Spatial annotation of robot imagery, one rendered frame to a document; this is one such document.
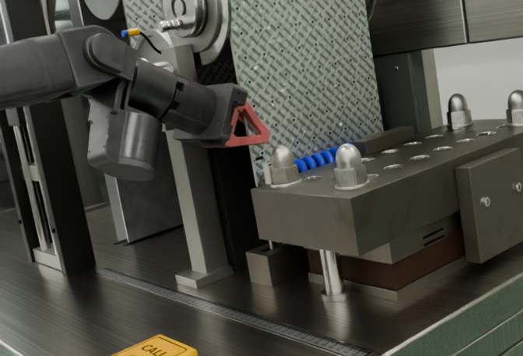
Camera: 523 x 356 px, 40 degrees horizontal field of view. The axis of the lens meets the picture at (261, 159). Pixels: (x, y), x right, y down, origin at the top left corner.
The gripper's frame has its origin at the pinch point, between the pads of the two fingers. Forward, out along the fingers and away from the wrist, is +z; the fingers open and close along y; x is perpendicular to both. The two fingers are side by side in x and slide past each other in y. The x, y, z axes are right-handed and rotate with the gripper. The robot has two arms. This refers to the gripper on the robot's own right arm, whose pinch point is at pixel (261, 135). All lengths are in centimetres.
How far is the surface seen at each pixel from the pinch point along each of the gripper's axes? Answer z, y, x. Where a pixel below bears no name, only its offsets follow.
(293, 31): 0.9, 0.2, 14.1
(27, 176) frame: -11.1, -43.4, -9.9
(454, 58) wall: 234, -167, 119
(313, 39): 4.3, 0.2, 14.4
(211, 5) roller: -10.8, -1.2, 12.8
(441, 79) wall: 240, -177, 110
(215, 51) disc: -7.7, -2.7, 8.4
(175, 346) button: -12.1, 11.0, -24.9
